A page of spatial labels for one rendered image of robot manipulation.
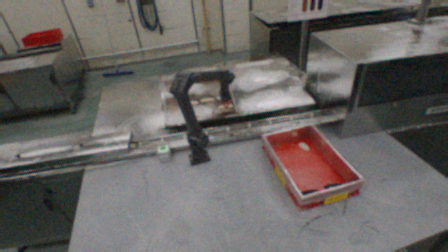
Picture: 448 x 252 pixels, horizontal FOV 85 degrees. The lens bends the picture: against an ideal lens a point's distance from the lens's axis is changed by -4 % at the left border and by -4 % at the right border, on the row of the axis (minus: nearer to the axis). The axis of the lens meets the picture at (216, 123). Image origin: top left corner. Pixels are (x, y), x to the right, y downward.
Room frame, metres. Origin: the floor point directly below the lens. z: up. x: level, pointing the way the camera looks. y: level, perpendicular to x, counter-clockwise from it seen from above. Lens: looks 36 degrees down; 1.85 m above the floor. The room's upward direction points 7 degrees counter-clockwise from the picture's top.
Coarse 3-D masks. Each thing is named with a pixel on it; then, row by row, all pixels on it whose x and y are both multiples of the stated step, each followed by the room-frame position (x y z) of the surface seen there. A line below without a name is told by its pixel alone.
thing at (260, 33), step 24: (336, 0) 4.06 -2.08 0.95; (360, 0) 3.83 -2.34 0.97; (384, 0) 3.62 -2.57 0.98; (264, 24) 3.21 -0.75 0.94; (288, 24) 3.09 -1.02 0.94; (312, 24) 3.01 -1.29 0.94; (336, 24) 3.03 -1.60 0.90; (360, 24) 3.05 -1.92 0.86; (264, 48) 3.19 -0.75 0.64; (288, 48) 2.99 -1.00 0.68
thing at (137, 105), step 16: (224, 64) 2.41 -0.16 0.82; (144, 80) 2.27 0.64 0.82; (160, 80) 2.23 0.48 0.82; (304, 80) 1.87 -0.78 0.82; (112, 96) 2.03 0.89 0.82; (128, 96) 1.99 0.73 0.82; (144, 96) 1.95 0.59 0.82; (160, 96) 1.91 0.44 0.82; (112, 112) 1.75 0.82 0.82; (128, 112) 1.72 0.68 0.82; (144, 112) 1.68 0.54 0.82; (160, 112) 1.65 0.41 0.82; (272, 112) 1.47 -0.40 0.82; (288, 112) 1.44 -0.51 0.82; (304, 112) 1.42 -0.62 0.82; (96, 128) 1.55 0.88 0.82; (112, 128) 1.52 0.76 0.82; (128, 128) 1.49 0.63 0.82; (144, 128) 1.47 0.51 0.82; (160, 128) 1.44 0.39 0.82; (176, 128) 1.42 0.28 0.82; (240, 128) 1.33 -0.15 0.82; (144, 144) 1.29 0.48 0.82
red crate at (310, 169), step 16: (288, 144) 1.11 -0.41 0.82; (272, 160) 0.97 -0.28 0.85; (288, 160) 0.98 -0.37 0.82; (304, 160) 0.97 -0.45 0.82; (320, 160) 0.95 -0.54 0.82; (304, 176) 0.86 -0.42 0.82; (320, 176) 0.84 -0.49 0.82; (336, 176) 0.83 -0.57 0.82; (288, 192) 0.77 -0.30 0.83; (352, 192) 0.70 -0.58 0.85; (304, 208) 0.67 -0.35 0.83
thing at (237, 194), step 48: (240, 144) 1.17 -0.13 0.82; (336, 144) 1.06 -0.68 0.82; (384, 144) 1.01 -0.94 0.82; (96, 192) 0.93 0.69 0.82; (144, 192) 0.89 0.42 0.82; (192, 192) 0.85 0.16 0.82; (240, 192) 0.81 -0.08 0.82; (384, 192) 0.70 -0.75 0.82; (432, 192) 0.66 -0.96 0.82; (96, 240) 0.64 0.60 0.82; (144, 240) 0.62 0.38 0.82; (192, 240) 0.59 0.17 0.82; (240, 240) 0.56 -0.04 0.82; (288, 240) 0.54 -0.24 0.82; (336, 240) 0.51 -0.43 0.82; (384, 240) 0.48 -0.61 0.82
